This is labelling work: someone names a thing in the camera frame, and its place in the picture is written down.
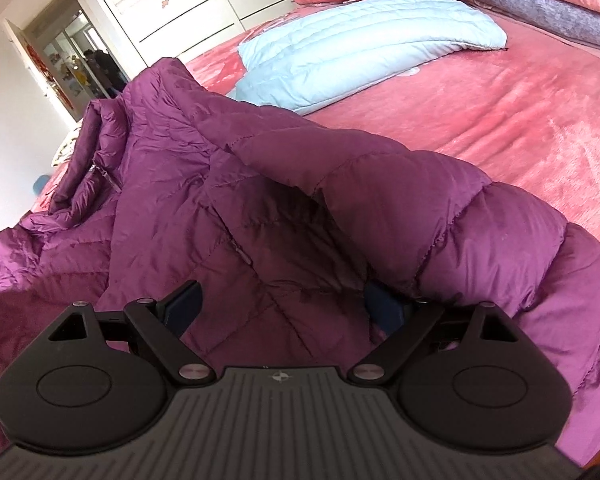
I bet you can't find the purple down jacket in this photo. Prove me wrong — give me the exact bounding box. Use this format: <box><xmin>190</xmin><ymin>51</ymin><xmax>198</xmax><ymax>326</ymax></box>
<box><xmin>0</xmin><ymin>57</ymin><xmax>600</xmax><ymax>467</ymax></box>

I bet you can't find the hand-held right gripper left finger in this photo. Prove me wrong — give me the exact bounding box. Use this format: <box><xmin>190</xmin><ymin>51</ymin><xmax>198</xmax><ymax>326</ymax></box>
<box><xmin>47</xmin><ymin>280</ymin><xmax>216</xmax><ymax>389</ymax></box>

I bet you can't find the grey rolled blanket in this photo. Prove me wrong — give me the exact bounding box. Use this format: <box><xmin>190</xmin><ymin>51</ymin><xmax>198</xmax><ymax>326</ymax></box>
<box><xmin>460</xmin><ymin>0</ymin><xmax>600</xmax><ymax>60</ymax></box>

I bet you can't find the white sliding wardrobe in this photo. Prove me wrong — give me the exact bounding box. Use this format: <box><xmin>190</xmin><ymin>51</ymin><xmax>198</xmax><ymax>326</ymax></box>
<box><xmin>77</xmin><ymin>0</ymin><xmax>301</xmax><ymax>70</ymax></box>

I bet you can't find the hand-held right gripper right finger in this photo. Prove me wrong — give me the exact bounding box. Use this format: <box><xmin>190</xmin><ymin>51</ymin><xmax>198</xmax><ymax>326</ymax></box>
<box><xmin>347</xmin><ymin>280</ymin><xmax>518</xmax><ymax>389</ymax></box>

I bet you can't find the pink plush bed blanket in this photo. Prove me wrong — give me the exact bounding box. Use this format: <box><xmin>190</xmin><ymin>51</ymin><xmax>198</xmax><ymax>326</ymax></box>
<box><xmin>30</xmin><ymin>0</ymin><xmax>600</xmax><ymax>241</ymax></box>

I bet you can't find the light blue down jacket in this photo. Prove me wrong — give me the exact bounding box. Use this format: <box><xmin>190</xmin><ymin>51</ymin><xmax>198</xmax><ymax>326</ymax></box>
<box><xmin>235</xmin><ymin>0</ymin><xmax>509</xmax><ymax>116</ymax></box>

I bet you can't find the open doorway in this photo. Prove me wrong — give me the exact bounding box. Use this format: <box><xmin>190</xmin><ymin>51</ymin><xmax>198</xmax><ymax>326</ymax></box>
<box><xmin>5</xmin><ymin>0</ymin><xmax>131</xmax><ymax>122</ymax></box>

